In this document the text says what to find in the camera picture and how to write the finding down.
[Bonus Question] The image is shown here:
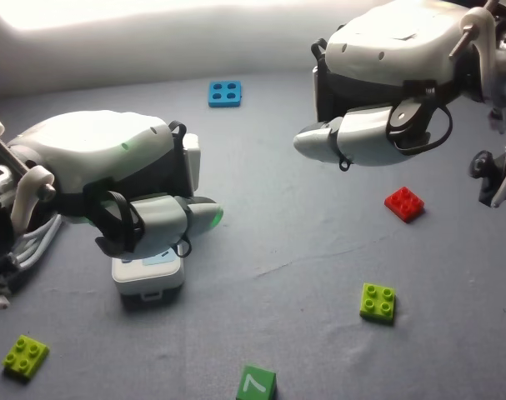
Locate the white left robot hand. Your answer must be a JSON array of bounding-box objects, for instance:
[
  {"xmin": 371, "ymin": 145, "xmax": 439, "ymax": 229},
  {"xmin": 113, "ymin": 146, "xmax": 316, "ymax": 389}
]
[{"xmin": 6, "ymin": 109, "xmax": 224, "ymax": 262}]

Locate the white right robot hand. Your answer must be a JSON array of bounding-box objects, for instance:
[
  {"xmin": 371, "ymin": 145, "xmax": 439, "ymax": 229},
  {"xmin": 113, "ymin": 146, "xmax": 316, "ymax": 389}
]
[{"xmin": 293, "ymin": 0, "xmax": 483, "ymax": 172}]

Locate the white power adapter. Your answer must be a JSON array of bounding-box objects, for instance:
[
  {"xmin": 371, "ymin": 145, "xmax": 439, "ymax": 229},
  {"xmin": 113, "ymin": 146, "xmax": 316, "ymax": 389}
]
[{"xmin": 182, "ymin": 132, "xmax": 203, "ymax": 198}]

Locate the white power strip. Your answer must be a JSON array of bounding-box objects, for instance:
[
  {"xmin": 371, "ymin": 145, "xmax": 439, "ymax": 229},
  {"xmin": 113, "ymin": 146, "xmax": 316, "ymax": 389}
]
[{"xmin": 112, "ymin": 243, "xmax": 186, "ymax": 310}]

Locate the white backdrop sheet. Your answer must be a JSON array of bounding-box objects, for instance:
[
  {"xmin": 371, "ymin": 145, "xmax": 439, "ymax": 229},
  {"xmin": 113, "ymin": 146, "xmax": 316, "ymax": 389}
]
[{"xmin": 0, "ymin": 0, "xmax": 415, "ymax": 101}]

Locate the blue four-hole block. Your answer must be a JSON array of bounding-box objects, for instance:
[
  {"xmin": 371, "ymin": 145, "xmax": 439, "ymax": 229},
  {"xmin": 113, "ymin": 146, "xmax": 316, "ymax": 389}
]
[{"xmin": 208, "ymin": 80, "xmax": 244, "ymax": 108}]

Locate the red toy brick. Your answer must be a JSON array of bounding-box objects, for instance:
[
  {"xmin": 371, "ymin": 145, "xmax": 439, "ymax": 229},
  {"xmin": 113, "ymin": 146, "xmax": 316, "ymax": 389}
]
[{"xmin": 383, "ymin": 186, "xmax": 426, "ymax": 224}]

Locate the grey table cloth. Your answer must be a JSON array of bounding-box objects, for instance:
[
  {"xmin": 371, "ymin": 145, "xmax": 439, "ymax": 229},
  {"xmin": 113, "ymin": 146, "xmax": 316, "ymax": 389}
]
[{"xmin": 0, "ymin": 52, "xmax": 506, "ymax": 400}]

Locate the lime green toy brick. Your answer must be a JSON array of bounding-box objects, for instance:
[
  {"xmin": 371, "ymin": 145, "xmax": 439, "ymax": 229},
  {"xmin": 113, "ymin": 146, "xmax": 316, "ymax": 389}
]
[
  {"xmin": 1, "ymin": 334, "xmax": 51, "ymax": 383},
  {"xmin": 359, "ymin": 282, "xmax": 398, "ymax": 327}
]

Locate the green cube with number 7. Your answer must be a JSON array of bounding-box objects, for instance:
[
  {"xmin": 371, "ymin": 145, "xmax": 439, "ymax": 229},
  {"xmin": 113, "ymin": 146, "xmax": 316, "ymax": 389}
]
[{"xmin": 237, "ymin": 365, "xmax": 278, "ymax": 400}]

